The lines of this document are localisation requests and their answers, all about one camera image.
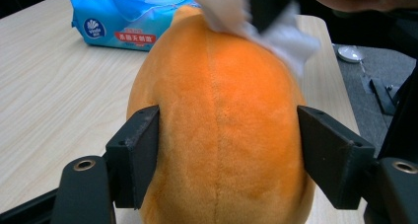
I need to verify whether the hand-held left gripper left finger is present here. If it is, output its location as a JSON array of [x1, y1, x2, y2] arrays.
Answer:
[[104, 105, 161, 210]]

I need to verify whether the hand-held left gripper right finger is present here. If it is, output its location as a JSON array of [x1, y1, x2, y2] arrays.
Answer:
[[296, 105, 377, 210]]

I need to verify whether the white wet wipe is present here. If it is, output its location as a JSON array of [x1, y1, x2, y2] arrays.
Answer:
[[181, 0, 321, 77]]

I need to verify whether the blue wet wipe pack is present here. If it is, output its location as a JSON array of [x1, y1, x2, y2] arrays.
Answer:
[[70, 0, 201, 52]]

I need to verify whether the orange plush toy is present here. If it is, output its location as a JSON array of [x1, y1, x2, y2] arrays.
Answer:
[[126, 5, 316, 224]]

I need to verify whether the round silver floor fitting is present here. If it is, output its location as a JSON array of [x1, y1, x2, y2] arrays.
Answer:
[[336, 44, 366, 64]]

